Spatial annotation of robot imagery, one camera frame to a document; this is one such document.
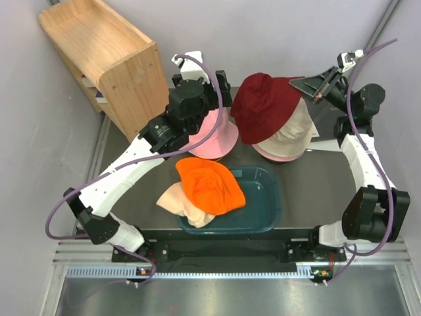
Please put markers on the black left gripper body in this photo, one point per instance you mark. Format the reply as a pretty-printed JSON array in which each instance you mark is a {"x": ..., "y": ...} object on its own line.
[{"x": 224, "y": 95}]

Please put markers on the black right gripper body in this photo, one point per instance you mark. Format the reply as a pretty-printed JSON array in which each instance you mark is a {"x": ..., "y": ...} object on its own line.
[{"x": 336, "y": 94}]

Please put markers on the dark red bucket hat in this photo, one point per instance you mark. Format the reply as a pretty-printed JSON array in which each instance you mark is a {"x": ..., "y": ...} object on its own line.
[{"x": 262, "y": 105}]

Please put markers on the beige bucket hat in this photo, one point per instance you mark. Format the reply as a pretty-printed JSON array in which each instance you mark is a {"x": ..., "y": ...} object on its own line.
[{"x": 293, "y": 137}]

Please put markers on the light pink bucket hat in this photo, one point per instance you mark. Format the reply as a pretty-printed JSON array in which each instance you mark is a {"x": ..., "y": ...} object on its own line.
[{"x": 257, "y": 149}]

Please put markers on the turquoise bucket hat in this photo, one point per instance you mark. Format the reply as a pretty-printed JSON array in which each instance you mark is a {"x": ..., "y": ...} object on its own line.
[{"x": 274, "y": 157}]

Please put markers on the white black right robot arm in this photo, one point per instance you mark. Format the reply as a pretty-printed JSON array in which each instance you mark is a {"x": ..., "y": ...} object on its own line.
[{"x": 377, "y": 210}]

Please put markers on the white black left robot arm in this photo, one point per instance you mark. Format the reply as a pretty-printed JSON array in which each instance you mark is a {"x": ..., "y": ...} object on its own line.
[{"x": 194, "y": 114}]

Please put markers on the orange bucket hat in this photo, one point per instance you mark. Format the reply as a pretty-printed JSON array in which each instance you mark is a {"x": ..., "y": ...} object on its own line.
[{"x": 210, "y": 186}]

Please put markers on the wooden shelf unit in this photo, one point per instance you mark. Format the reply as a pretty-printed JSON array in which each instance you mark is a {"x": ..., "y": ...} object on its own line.
[{"x": 118, "y": 59}]

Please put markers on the peach bucket hat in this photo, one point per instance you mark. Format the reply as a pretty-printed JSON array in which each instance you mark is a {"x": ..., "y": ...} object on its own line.
[{"x": 175, "y": 201}]

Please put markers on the teal plastic basin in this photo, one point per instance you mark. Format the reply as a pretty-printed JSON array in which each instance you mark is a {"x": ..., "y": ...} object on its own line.
[{"x": 262, "y": 211}]

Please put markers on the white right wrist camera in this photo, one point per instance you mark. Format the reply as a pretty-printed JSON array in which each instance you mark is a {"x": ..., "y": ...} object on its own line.
[{"x": 347, "y": 60}]

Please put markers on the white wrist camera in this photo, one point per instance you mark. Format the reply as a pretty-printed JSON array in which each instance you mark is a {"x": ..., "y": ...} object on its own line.
[
  {"x": 190, "y": 70},
  {"x": 347, "y": 60}
]

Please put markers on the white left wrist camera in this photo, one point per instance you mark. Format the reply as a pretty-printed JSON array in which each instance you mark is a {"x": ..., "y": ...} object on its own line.
[{"x": 190, "y": 70}]

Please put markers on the gold wire hat stand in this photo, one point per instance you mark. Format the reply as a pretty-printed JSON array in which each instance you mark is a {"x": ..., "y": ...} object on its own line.
[{"x": 216, "y": 159}]

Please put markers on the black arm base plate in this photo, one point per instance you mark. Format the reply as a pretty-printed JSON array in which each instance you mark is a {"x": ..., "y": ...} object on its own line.
[{"x": 284, "y": 251}]

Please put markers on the aluminium frame rail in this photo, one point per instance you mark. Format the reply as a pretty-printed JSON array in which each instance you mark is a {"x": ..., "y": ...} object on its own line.
[{"x": 87, "y": 280}]

